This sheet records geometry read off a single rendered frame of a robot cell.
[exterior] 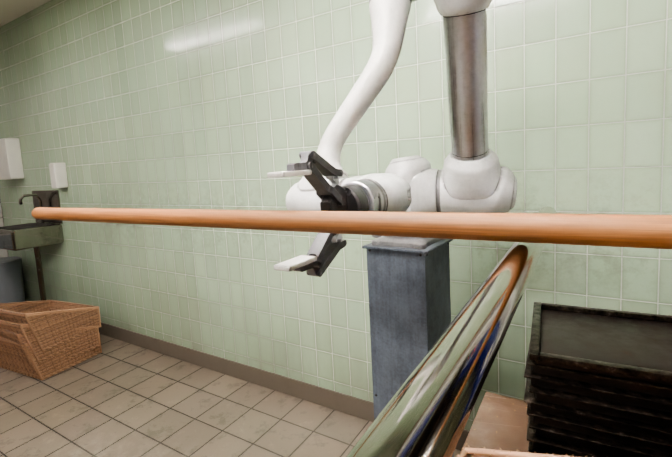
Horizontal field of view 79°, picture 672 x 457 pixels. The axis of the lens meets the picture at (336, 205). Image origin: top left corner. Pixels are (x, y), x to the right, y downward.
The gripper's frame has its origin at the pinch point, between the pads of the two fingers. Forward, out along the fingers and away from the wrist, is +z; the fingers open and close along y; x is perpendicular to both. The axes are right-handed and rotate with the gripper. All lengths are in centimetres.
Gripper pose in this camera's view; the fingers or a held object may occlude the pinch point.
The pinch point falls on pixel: (282, 221)
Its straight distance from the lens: 59.8
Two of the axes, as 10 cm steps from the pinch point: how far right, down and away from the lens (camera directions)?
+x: -8.4, -0.1, 5.4
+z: -5.4, 1.2, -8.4
